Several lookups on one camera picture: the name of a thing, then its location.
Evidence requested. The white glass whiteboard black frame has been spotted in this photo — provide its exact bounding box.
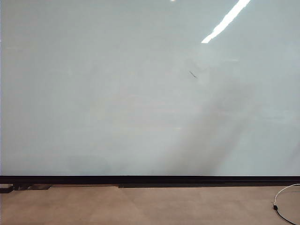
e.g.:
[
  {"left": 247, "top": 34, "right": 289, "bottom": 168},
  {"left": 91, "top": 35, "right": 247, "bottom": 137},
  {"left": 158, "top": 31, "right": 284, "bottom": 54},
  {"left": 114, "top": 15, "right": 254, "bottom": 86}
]
[{"left": 0, "top": 0, "right": 300, "bottom": 185}]

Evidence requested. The white cable with black ferrite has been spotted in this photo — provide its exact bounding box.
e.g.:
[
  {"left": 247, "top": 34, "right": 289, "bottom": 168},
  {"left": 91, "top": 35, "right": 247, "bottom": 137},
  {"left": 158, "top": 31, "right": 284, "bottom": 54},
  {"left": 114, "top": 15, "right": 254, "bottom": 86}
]
[{"left": 272, "top": 183, "right": 300, "bottom": 225}]

